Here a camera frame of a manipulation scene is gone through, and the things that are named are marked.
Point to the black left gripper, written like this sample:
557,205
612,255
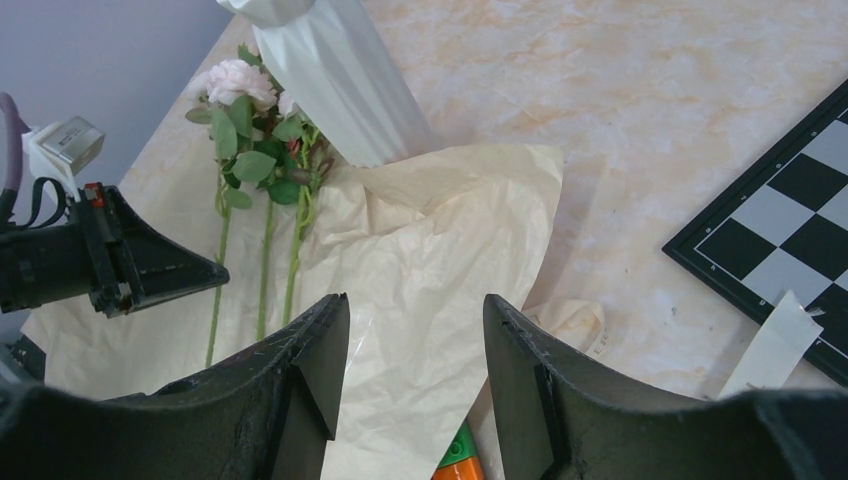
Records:
107,252

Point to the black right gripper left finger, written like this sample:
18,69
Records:
266,412

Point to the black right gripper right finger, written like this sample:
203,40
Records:
560,414

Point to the orange paper flower bouquet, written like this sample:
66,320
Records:
415,245

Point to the white ribbed vase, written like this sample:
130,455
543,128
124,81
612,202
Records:
331,59

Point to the green cube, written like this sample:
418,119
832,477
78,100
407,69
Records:
462,447

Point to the artificial flower bunch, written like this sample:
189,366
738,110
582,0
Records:
264,143

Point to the black grey checkerboard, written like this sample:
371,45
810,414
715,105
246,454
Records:
782,226

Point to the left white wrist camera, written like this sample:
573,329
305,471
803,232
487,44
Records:
61,150

